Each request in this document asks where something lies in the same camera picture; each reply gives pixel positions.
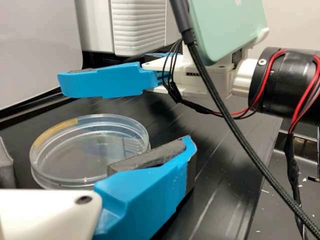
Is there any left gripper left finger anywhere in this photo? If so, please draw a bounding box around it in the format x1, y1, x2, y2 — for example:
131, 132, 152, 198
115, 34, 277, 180
0, 137, 17, 190

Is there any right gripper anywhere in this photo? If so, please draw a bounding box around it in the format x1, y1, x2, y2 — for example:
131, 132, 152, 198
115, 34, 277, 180
141, 51, 258, 98

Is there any black cable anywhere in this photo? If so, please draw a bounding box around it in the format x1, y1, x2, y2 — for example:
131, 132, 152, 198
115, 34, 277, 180
169, 0, 320, 240

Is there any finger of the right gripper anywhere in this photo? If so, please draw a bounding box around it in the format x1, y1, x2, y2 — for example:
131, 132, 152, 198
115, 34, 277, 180
56, 61, 158, 99

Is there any right wrist camera phone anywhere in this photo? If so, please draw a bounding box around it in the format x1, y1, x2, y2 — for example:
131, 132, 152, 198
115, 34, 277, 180
187, 0, 270, 70

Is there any petri dish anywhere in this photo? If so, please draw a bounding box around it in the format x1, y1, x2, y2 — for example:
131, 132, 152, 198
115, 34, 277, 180
29, 113, 151, 190

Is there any incubator door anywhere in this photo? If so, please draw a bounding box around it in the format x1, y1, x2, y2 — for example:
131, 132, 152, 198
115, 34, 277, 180
111, 0, 186, 57

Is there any white incubator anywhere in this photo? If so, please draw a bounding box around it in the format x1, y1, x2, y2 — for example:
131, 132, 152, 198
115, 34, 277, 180
74, 0, 116, 54

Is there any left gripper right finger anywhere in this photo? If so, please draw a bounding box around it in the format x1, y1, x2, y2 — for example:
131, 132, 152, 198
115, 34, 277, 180
92, 134, 198, 240

